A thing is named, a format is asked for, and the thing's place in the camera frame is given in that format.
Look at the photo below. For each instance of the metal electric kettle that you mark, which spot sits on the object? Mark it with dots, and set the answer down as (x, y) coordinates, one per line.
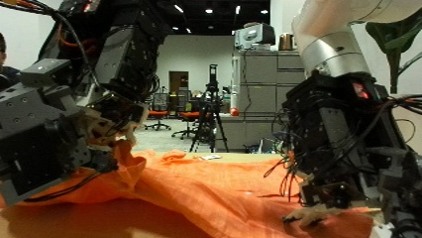
(286, 42)

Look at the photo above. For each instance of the small red ball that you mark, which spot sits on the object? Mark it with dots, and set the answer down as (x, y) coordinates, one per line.
(234, 112)

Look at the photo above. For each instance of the grey low counter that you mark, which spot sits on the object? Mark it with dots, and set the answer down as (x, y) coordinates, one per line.
(246, 132)

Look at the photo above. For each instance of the person in dark shirt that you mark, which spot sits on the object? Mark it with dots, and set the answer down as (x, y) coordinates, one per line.
(7, 74)

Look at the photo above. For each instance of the orange office chair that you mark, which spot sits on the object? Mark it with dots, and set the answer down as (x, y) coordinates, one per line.
(158, 114)
(189, 115)

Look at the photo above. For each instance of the white plant pot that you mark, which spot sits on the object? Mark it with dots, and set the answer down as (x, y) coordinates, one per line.
(410, 132)

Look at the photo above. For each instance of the green leafy plant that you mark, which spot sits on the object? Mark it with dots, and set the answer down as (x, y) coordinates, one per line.
(393, 43)

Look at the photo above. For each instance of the grey filing cabinet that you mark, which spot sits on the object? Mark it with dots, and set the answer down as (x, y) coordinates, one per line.
(264, 82)

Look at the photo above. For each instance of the black camera tripod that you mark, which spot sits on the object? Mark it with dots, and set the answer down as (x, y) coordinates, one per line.
(212, 109)

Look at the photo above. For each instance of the small white card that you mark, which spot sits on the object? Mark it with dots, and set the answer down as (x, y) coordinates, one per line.
(210, 157)

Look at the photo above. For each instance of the grey box appliance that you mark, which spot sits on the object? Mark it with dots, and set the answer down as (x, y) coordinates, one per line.
(257, 34)

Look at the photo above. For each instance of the orange piece of clothing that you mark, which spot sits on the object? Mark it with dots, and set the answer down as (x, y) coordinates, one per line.
(197, 191)

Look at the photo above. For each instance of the brown door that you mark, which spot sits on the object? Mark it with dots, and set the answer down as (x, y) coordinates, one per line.
(177, 81)

